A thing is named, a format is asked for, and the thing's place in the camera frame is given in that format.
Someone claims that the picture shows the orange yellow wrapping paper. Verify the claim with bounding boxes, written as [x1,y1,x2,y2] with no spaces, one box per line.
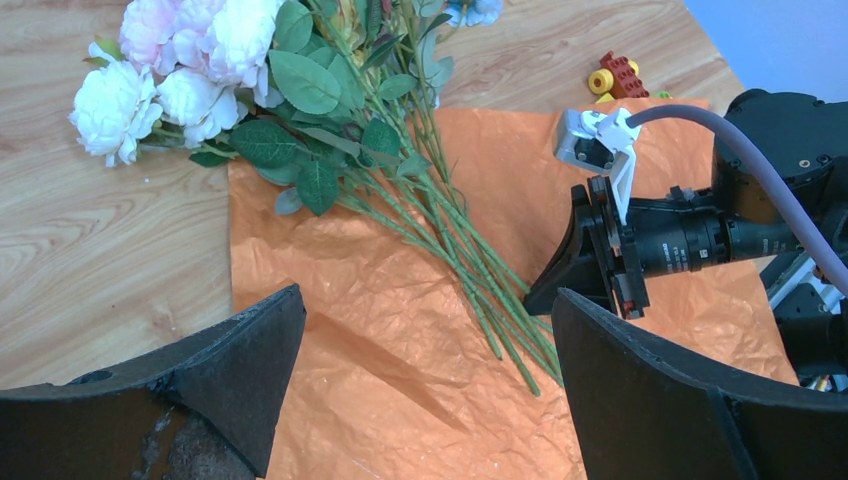
[226,97,800,480]

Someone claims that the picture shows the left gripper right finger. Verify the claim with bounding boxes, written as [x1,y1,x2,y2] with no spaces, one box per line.
[552,289,847,479]

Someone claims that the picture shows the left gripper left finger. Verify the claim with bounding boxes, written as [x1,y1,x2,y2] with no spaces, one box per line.
[1,285,306,479]

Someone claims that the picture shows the flower bouquet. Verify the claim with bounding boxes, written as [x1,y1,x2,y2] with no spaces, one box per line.
[68,1,561,390]

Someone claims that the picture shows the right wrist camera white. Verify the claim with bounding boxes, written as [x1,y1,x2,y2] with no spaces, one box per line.
[553,108,641,225]

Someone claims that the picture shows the pile of coloured toy blocks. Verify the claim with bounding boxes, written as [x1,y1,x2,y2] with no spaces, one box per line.
[587,51,672,104]

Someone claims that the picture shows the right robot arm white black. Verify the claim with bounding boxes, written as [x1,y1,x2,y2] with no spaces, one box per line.
[523,89,847,319]

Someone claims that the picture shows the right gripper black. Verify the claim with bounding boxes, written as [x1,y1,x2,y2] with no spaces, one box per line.
[522,176,729,319]

